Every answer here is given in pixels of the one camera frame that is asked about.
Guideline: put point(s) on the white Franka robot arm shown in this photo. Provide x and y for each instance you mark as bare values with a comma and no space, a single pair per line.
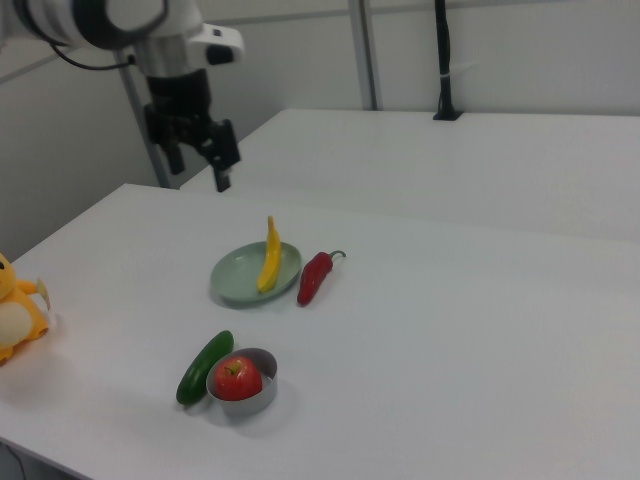
100,22

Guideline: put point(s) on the thin grey metal frame post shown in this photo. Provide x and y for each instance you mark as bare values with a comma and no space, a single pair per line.
142,120

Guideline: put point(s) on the black pole with base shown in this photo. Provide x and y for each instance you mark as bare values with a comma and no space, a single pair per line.
444,60

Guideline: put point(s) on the light green plastic plate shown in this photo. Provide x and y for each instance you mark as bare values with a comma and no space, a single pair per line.
235,277

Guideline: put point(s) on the red toy apple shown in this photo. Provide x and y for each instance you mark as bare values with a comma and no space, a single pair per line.
238,380

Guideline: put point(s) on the green toy cucumber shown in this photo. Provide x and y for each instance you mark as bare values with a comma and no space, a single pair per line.
201,370

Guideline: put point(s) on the yellow toy banana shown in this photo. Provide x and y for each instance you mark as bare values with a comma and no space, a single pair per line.
270,260

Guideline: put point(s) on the orange plush toy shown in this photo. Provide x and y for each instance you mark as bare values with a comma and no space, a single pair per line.
17,320

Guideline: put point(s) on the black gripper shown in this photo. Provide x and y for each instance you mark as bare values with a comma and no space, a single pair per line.
180,100

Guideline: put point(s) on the wide grey metal frame post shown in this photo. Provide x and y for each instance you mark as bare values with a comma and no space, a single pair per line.
367,55

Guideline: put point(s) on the red chili pepper toy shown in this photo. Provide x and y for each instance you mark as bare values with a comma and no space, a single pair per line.
312,280

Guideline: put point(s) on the round silver metal bowl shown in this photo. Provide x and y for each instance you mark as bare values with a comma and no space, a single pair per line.
250,402

